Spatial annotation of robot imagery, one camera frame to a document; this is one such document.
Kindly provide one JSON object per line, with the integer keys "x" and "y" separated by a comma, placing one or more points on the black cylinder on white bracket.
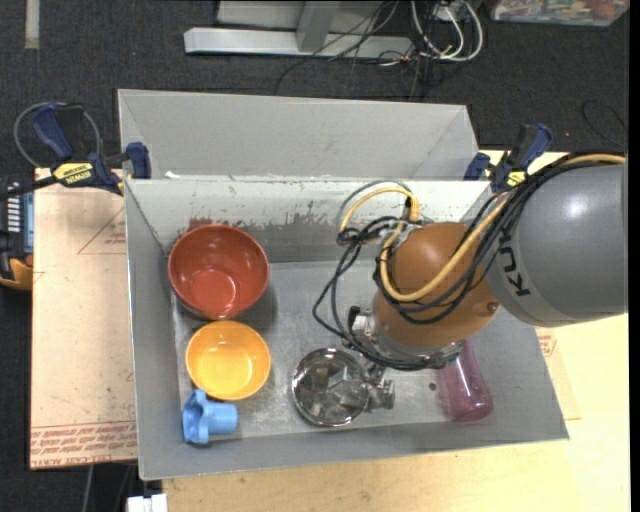
{"x": 361, "y": 324}

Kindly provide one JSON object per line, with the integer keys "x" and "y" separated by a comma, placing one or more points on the brown cardboard board, red print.
{"x": 80, "y": 320}

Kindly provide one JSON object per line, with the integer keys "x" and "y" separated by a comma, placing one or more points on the pink clear plastic bottle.
{"x": 465, "y": 390}

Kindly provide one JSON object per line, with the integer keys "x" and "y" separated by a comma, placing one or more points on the blue plastic cup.
{"x": 207, "y": 417}

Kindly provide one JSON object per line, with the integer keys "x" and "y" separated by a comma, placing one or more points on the shiny metal bowl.
{"x": 320, "y": 390}

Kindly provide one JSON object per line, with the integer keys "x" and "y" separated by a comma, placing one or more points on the yellow bowl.
{"x": 227, "y": 361}

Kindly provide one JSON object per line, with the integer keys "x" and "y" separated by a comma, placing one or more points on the grey metal bin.
{"x": 295, "y": 145}

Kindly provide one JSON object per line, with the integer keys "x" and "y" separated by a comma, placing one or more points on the red bowl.
{"x": 218, "y": 272}

